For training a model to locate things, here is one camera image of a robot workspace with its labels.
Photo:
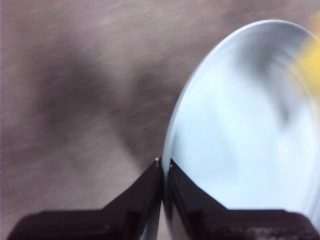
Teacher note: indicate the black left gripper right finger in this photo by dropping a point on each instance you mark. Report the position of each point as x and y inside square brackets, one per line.
[200, 217]

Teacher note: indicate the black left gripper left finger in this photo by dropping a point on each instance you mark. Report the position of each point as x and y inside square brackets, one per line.
[135, 215]

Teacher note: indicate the yellow sponge with green pad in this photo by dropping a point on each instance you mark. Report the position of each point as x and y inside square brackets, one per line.
[312, 62]

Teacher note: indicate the light blue round plate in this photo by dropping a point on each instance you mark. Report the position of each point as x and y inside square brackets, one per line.
[237, 140]

